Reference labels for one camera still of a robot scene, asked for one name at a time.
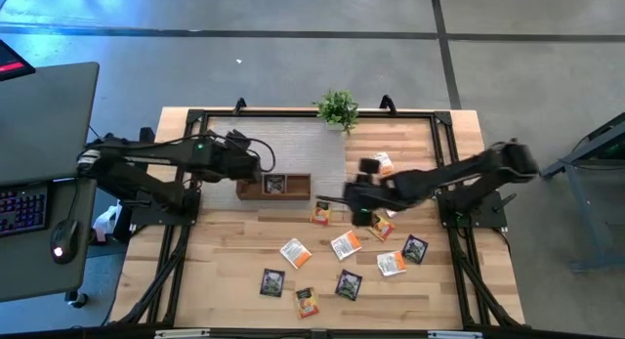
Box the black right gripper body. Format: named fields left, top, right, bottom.
left=344, top=175, right=406, bottom=227

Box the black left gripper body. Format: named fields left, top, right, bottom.
left=214, top=143, right=263, bottom=183

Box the gold mango tea packet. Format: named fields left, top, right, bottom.
left=293, top=286, right=321, bottom=320
left=310, top=200, right=333, bottom=227
left=366, top=214, right=396, bottom=242

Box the wooden three-compartment tray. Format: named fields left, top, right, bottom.
left=235, top=172, right=313, bottom=201

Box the grey woven placemat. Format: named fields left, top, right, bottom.
left=202, top=116, right=348, bottom=212

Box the green plant in white pot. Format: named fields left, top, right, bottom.
left=312, top=88, right=360, bottom=135

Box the white object under desk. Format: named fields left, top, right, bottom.
left=92, top=203, right=123, bottom=242

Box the black computer mouse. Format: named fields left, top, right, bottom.
left=49, top=218, right=82, bottom=266

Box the grey desk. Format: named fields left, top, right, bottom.
left=0, top=61, right=101, bottom=304

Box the black caster wheel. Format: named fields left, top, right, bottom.
left=65, top=290, right=90, bottom=310

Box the blue-grey metal cart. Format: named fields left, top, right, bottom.
left=539, top=111, right=625, bottom=275

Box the black backlit keyboard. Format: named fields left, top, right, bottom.
left=0, top=182, right=53, bottom=238

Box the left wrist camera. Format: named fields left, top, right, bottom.
left=225, top=128, right=253, bottom=150

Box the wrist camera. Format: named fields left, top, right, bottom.
left=358, top=156, right=382, bottom=176
left=225, top=128, right=253, bottom=150

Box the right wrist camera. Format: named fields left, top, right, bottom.
left=358, top=156, right=382, bottom=176

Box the black aluminium rig frame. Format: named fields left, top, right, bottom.
left=109, top=93, right=526, bottom=339

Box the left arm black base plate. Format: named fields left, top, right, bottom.
left=130, top=188, right=202, bottom=228

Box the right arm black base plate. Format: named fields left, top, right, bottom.
left=436, top=190, right=509, bottom=229

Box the white frame bracket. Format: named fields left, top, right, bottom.
left=154, top=327, right=211, bottom=339
left=428, top=330, right=483, bottom=339

